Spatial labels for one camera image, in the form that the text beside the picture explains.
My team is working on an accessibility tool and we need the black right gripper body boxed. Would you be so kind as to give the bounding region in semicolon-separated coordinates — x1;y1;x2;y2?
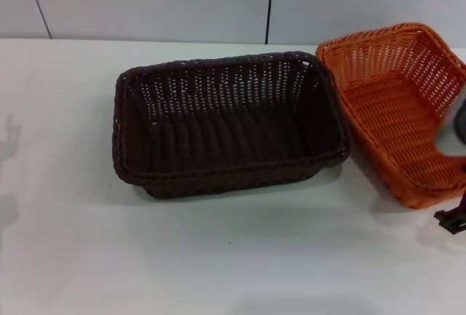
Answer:
457;180;466;215

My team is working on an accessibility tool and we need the orange woven basket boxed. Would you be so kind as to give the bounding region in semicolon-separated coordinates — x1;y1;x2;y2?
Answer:
315;21;466;211

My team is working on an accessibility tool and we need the dark brown woven basket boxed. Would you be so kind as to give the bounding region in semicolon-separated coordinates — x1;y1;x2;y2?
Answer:
114;50;352;201

